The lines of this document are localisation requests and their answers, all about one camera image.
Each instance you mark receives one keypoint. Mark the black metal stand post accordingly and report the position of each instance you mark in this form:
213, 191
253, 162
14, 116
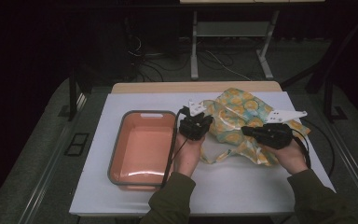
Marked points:
329, 99

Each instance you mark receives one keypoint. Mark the person's right hand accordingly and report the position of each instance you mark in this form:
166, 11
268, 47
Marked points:
289, 157

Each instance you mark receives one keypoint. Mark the grey metal stand frame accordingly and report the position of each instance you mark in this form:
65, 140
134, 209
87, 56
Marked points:
230, 29

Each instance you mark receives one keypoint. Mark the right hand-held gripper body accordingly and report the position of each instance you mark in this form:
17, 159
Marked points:
273, 135

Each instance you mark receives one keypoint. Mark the orange bin with grey rim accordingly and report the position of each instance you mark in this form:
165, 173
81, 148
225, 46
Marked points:
143, 149

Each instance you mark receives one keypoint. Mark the person's left hand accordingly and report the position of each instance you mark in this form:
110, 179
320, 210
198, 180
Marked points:
186, 155

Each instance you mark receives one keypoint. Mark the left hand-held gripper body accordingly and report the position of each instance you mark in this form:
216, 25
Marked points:
194, 126

